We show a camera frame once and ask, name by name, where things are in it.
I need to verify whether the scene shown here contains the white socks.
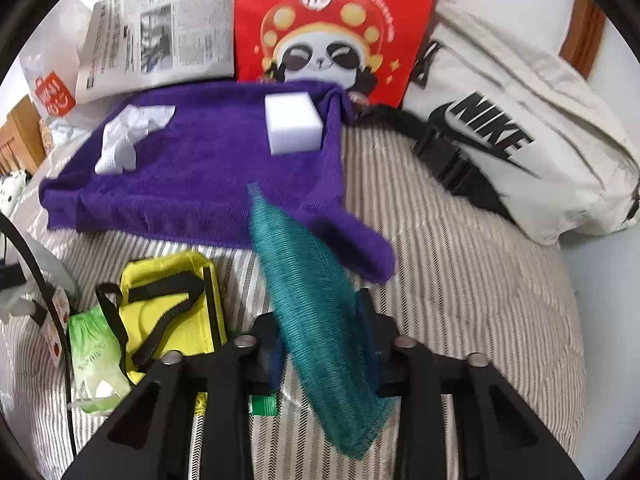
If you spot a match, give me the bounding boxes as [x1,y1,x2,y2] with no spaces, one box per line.
[94,104,177,176]

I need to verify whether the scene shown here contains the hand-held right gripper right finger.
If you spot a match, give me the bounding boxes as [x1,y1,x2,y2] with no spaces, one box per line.
[357,287,583,480]

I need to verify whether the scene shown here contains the striped bed sheet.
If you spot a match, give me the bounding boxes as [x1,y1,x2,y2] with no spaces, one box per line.
[0,125,586,480]

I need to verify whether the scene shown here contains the wooden bed headboard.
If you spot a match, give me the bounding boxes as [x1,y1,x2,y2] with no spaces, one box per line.
[559,0,607,81]

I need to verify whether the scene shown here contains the cream waist bag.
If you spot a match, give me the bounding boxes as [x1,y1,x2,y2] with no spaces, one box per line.
[350,0,640,247]

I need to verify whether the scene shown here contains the wooden furniture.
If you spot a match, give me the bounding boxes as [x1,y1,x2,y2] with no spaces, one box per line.
[0,95,46,176]

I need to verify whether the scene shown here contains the red panda print paper bag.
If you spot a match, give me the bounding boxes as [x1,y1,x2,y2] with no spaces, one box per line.
[234,0,443,108]

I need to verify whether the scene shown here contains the white sponge block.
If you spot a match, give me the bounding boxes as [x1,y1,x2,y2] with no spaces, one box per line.
[264,94,323,156]

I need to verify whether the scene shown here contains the pale grey cloth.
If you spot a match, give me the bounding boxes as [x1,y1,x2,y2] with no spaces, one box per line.
[0,237,81,321]

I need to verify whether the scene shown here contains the yellow pouch with black straps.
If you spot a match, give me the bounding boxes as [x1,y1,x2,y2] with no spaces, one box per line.
[95,252,228,386]

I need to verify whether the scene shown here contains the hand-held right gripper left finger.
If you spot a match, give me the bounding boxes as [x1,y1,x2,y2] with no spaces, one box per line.
[62,312,286,480]

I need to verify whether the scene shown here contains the white plastic bag orange print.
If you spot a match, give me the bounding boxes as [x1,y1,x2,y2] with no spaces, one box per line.
[20,0,96,136]

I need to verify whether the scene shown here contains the thick black cable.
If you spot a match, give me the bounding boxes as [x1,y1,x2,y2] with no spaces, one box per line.
[0,212,78,453]

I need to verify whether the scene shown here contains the fruit print packet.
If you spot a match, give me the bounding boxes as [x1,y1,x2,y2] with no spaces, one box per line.
[37,287,71,366]

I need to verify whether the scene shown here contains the teal mesh cloth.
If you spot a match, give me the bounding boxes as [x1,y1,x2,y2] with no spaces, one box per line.
[246,182,396,460]

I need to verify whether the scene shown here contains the newspaper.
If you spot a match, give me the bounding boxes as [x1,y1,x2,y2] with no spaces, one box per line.
[75,0,236,106]

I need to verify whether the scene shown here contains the green plastic packet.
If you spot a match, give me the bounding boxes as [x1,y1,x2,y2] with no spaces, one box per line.
[67,308,132,415]

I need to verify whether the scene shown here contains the black and white spotted item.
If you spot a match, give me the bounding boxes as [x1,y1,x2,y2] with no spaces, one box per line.
[0,170,28,216]

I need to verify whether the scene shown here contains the purple towel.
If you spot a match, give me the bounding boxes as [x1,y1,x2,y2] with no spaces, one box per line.
[39,81,397,283]

